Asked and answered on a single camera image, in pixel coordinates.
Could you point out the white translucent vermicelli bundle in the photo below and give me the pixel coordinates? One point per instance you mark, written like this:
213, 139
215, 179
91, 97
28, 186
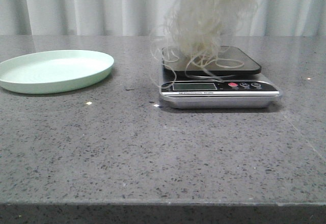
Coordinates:
191, 47

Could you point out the black silver kitchen scale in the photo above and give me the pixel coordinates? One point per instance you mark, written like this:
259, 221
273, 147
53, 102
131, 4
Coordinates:
234, 80

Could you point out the light green round plate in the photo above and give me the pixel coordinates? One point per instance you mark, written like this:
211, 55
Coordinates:
55, 71

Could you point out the white pleated curtain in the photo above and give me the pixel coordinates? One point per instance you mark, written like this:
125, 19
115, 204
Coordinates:
140, 17

